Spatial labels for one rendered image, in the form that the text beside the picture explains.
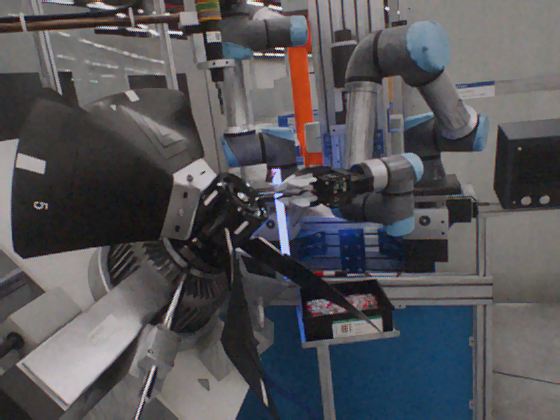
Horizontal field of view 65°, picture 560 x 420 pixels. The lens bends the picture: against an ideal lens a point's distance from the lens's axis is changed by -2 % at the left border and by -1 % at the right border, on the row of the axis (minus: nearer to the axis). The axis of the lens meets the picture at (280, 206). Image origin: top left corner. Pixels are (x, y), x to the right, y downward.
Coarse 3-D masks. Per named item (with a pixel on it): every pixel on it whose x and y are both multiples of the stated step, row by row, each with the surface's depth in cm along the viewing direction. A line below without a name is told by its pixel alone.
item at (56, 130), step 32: (32, 128) 54; (64, 128) 57; (96, 128) 60; (64, 160) 56; (96, 160) 59; (128, 160) 63; (32, 192) 52; (64, 192) 55; (96, 192) 59; (128, 192) 63; (160, 192) 68; (32, 224) 52; (64, 224) 55; (96, 224) 59; (128, 224) 64; (160, 224) 68; (32, 256) 52
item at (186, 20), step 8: (184, 16) 76; (192, 16) 77; (184, 24) 76; (192, 24) 77; (200, 24) 77; (184, 32) 78; (192, 32) 77; (200, 32) 77; (192, 40) 78; (200, 40) 78; (192, 48) 80; (200, 48) 78; (200, 56) 79; (200, 64) 79; (208, 64) 78; (216, 64) 78; (224, 64) 78; (232, 64) 80
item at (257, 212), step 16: (224, 176) 77; (208, 192) 74; (224, 192) 72; (256, 192) 82; (208, 208) 73; (224, 208) 72; (240, 208) 72; (256, 208) 77; (208, 224) 73; (224, 224) 73; (240, 224) 73; (256, 224) 74; (176, 240) 75; (192, 240) 76; (208, 240) 76; (240, 240) 76; (192, 256) 74; (208, 256) 76
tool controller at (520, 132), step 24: (552, 120) 105; (504, 144) 104; (528, 144) 100; (552, 144) 99; (504, 168) 105; (528, 168) 102; (552, 168) 101; (504, 192) 107; (528, 192) 105; (552, 192) 104
